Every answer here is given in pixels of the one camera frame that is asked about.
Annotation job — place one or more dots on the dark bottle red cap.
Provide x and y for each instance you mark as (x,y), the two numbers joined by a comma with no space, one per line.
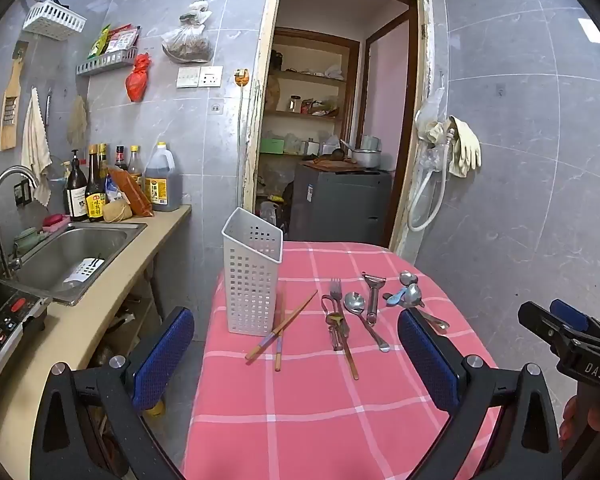
(120,159)

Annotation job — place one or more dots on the induction cooker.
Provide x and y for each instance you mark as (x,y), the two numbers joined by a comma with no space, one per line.
(5,330)

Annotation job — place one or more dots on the white perforated utensil basket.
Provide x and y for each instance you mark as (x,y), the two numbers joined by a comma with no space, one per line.
(252,280)

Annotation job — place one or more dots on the grey wall rack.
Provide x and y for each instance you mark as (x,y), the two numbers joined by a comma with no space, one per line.
(105,62)

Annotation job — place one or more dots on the glass jar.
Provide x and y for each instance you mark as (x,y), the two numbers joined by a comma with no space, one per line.
(293,104)

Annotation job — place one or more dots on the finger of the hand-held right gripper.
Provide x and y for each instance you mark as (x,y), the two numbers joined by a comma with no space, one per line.
(542,322)
(569,311)

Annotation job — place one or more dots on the person's right hand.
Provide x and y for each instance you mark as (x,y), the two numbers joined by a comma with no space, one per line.
(569,422)

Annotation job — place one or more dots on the beige hanging cloth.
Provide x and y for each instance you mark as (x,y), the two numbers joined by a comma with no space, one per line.
(77,120)

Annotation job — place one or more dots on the wooden door frame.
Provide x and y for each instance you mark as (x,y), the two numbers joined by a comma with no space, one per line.
(258,110)

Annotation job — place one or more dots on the large steel spoon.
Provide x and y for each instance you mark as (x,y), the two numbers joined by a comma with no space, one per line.
(355,302)

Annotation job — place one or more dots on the white hanging towel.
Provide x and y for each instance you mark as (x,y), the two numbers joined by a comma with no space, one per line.
(35,145)

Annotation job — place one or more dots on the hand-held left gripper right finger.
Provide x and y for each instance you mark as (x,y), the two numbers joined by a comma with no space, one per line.
(427,357)

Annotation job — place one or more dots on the white wall sticker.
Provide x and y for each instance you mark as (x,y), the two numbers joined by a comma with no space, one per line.
(591,31)

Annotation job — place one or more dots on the clear hanging plastic bag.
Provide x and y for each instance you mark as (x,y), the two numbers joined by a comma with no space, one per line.
(430,110)

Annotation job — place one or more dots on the large dark liquid jug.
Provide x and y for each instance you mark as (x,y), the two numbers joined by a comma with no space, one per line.
(161,180)

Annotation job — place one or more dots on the stainless steel sink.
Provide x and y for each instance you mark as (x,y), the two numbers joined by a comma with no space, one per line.
(65,255)

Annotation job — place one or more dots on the steel faucet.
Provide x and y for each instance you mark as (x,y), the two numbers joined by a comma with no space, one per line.
(0,195)

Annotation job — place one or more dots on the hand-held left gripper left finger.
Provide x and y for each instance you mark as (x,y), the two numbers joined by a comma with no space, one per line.
(162,355)

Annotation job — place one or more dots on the green cup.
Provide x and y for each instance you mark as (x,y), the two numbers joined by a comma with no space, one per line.
(26,241)

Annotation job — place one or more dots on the orange brown packet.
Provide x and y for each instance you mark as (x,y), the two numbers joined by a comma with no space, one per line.
(130,192)

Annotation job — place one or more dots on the small wall outlet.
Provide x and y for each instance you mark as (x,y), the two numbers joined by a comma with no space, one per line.
(216,107)

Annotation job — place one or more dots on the steel peeler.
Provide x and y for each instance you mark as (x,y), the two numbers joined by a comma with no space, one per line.
(373,295)

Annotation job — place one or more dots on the beige cloth bundle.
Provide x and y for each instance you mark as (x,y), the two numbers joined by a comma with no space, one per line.
(116,211)

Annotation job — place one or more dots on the red plastic bag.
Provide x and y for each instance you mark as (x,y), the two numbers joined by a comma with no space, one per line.
(137,80)

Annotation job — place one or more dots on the yellow label sauce bottle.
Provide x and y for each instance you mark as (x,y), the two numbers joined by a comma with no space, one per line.
(95,195)

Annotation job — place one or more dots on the wooden cutting board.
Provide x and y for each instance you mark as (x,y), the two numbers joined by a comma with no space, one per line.
(330,163)

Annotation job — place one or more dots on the green box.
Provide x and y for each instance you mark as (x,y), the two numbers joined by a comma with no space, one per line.
(272,145)

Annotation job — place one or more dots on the pink checked tablecloth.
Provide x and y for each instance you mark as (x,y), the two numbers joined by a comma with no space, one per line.
(305,410)

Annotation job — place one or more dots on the small steel spoon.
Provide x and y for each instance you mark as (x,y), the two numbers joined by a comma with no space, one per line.
(407,277)

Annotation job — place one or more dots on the black wall plug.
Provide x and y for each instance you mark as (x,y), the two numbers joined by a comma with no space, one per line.
(22,192)

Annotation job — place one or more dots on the white wall socket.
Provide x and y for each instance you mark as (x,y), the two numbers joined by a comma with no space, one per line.
(211,76)

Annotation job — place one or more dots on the pink soap dish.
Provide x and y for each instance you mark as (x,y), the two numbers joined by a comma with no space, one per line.
(56,222)

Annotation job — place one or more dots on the green yellow snack packet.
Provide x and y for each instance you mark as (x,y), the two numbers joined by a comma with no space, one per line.
(99,42)

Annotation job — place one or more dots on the beige kitchen counter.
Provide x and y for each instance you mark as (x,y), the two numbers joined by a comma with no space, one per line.
(160,225)

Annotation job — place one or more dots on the steel fork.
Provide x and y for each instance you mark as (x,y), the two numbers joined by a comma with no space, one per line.
(337,295)

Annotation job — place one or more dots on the wooden shelf unit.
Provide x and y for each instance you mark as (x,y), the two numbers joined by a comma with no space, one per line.
(305,76)

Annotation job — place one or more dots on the grey cabinet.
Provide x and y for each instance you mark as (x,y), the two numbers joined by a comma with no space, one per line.
(340,205)

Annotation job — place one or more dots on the clear bag of dried goods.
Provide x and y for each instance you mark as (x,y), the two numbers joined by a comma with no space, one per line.
(187,42)

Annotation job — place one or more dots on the wooden chopstick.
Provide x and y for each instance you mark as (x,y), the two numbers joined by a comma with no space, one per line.
(280,340)
(285,323)

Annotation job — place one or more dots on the blue plastic spoon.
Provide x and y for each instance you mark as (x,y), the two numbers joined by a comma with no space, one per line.
(394,297)

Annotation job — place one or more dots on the white sink strainer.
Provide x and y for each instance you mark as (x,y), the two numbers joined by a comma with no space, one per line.
(82,271)

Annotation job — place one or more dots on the yellow rubber gloves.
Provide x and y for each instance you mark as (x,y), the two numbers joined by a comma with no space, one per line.
(466,145)

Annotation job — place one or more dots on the metal pot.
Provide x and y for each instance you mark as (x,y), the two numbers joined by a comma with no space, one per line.
(367,155)

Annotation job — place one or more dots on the plastic bags on floor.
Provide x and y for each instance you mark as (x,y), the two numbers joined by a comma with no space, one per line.
(272,215)

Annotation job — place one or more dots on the red white seasoning packet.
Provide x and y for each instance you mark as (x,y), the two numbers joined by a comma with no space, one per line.
(122,40)

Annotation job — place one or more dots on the white plastic wall basket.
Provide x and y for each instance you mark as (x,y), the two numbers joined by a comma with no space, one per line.
(55,21)

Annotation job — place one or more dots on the wooden grater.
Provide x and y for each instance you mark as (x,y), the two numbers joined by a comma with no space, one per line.
(12,105)

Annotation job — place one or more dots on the white wall switch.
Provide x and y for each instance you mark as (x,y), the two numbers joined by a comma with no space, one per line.
(188,77)

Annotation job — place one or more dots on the sauce bottle yellow cap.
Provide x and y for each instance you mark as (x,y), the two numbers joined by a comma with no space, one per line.
(135,165)

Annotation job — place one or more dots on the dark bottle gold cap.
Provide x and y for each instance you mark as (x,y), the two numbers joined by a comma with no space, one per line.
(103,160)

